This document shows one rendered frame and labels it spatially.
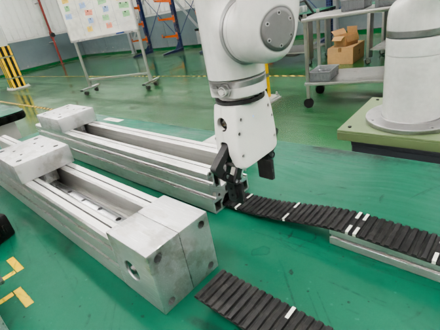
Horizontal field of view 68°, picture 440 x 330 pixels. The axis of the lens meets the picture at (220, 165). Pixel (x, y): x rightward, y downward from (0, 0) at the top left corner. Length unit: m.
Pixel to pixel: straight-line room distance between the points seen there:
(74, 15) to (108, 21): 0.68
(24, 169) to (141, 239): 0.38
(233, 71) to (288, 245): 0.26
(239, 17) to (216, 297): 0.31
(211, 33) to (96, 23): 6.00
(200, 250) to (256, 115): 0.21
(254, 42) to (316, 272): 0.30
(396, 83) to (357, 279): 0.46
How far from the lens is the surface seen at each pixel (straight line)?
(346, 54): 5.43
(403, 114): 0.80
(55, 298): 0.55
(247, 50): 0.39
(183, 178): 0.60
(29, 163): 0.73
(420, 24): 0.76
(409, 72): 0.78
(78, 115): 1.03
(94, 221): 0.51
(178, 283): 0.44
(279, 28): 0.39
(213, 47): 0.45
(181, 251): 0.42
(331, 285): 0.45
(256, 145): 0.50
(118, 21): 6.13
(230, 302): 0.39
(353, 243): 0.49
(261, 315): 0.38
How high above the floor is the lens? 1.11
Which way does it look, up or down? 26 degrees down
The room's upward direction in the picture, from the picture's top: 11 degrees counter-clockwise
